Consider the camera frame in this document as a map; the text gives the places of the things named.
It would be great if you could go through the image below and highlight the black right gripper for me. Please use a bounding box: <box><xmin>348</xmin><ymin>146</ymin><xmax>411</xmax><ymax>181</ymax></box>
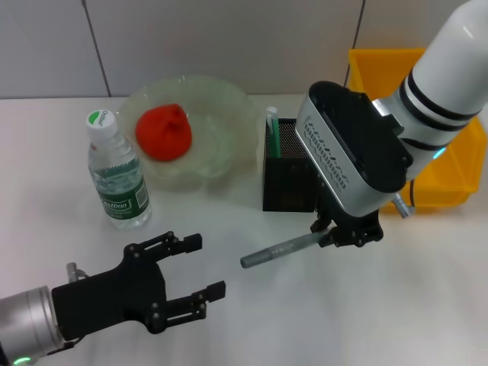
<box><xmin>309</xmin><ymin>172</ymin><xmax>384</xmax><ymax>249</ymax></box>

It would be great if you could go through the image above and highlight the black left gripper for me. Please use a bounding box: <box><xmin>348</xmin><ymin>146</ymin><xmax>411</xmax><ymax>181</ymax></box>
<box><xmin>51</xmin><ymin>230</ymin><xmax>226</xmax><ymax>342</ymax></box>

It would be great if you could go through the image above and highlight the grey marker pen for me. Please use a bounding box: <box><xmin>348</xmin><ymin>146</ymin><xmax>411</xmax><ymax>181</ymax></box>
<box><xmin>239</xmin><ymin>231</ymin><xmax>329</xmax><ymax>270</ymax></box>

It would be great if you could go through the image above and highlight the clear green-label water bottle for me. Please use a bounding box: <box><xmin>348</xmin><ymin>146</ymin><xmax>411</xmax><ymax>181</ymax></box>
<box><xmin>84</xmin><ymin>108</ymin><xmax>153</xmax><ymax>231</ymax></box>

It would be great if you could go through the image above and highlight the red tomato-shaped object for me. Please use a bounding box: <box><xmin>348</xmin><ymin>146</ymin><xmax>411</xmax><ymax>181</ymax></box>
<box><xmin>135</xmin><ymin>103</ymin><xmax>193</xmax><ymax>163</ymax></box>

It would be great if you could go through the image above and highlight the black mesh pen holder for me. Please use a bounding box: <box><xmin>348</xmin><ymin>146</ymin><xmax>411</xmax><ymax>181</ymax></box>
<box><xmin>262</xmin><ymin>117</ymin><xmax>319</xmax><ymax>213</ymax></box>

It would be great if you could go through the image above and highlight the green glass fruit plate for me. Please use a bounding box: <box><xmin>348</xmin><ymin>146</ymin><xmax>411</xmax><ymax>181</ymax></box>
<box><xmin>116</xmin><ymin>74</ymin><xmax>261</xmax><ymax>192</ymax></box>

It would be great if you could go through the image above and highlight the left wrist silver plug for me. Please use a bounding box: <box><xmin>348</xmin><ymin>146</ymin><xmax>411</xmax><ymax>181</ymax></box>
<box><xmin>66</xmin><ymin>262</ymin><xmax>88</xmax><ymax>284</ymax></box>

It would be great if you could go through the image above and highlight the yellow plastic bin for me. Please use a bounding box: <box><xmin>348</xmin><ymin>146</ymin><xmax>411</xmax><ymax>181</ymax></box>
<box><xmin>347</xmin><ymin>47</ymin><xmax>488</xmax><ymax>215</ymax></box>

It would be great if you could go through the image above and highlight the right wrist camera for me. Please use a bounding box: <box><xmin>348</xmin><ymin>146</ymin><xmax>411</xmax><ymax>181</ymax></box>
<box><xmin>296</xmin><ymin>80</ymin><xmax>415</xmax><ymax>217</ymax></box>

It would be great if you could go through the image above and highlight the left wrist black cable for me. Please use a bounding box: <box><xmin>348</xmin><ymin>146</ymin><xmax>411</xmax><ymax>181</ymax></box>
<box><xmin>48</xmin><ymin>338</ymin><xmax>78</xmax><ymax>355</ymax></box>

